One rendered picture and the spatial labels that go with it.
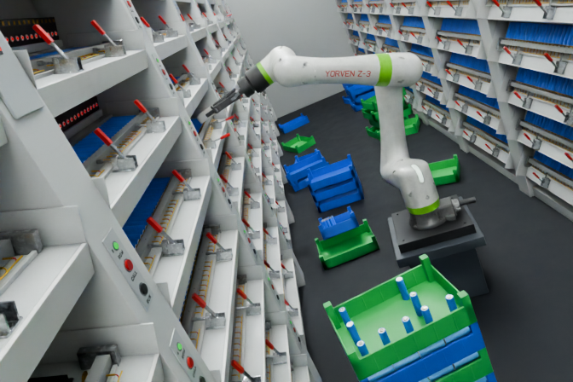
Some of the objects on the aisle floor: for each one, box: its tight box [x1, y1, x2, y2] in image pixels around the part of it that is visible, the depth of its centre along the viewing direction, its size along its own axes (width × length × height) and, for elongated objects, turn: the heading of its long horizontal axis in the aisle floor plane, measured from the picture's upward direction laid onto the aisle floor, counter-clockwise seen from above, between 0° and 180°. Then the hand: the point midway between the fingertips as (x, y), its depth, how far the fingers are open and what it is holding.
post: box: [0, 31, 217, 382], centre depth 69 cm, size 20×9×174 cm, turn 139°
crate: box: [315, 219, 379, 270], centre depth 236 cm, size 30×20×8 cm
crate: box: [428, 154, 460, 186], centre depth 268 cm, size 30×20×8 cm
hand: (206, 114), depth 170 cm, fingers open, 3 cm apart
